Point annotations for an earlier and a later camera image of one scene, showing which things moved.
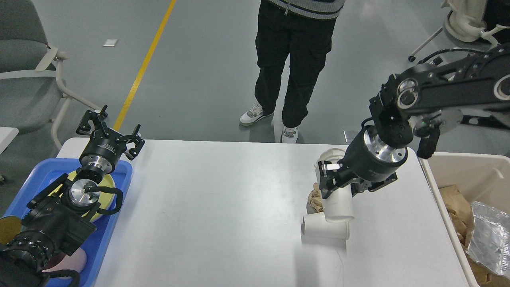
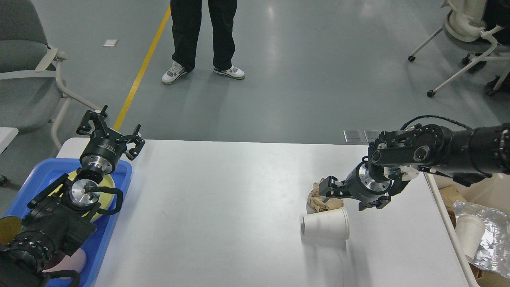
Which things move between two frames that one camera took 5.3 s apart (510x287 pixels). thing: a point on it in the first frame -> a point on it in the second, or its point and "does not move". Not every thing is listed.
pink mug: x=77 y=261 does not move
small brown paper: x=315 y=199 does not move
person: x=303 y=29 -> x=186 y=18
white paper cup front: x=315 y=227 does not move
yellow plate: x=107 y=195 does not move
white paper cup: x=340 y=207 -> x=469 y=229
